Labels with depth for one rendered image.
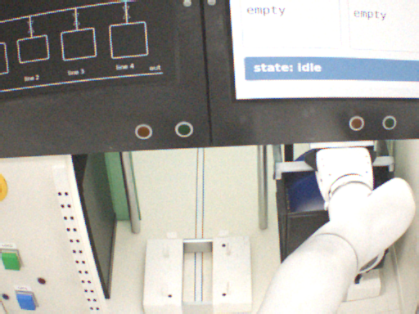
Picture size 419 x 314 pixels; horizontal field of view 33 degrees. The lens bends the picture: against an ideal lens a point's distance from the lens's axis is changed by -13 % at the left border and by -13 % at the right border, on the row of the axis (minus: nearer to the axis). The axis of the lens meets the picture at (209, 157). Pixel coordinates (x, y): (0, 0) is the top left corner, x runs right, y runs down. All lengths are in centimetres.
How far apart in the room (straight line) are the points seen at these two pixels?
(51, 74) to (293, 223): 57
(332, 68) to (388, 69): 8
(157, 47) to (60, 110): 15
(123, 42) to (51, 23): 10
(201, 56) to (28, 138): 26
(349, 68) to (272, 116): 12
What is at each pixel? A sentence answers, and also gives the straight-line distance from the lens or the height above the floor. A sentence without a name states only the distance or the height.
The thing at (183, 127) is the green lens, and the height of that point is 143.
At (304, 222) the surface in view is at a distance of 136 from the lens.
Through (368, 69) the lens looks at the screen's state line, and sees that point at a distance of 96.
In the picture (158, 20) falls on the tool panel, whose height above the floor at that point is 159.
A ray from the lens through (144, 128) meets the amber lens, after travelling 99.
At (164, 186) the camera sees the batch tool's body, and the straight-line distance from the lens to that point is 183.
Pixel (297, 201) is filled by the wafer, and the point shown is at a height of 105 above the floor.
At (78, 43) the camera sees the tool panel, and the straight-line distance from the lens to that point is 94.
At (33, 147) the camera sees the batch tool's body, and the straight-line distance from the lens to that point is 103.
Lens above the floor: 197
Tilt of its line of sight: 35 degrees down
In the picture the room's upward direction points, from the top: 4 degrees counter-clockwise
